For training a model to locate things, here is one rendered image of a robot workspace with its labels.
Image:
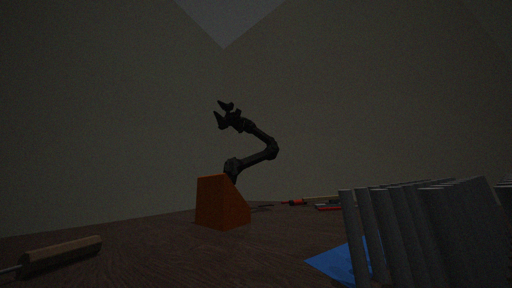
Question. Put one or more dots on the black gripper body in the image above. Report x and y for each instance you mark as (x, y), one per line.
(228, 115)

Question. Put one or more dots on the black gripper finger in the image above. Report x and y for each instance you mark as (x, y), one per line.
(223, 105)
(219, 118)

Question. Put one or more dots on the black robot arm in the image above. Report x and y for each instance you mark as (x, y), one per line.
(233, 166)

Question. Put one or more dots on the blue flat strip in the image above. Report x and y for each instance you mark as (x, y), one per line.
(336, 263)

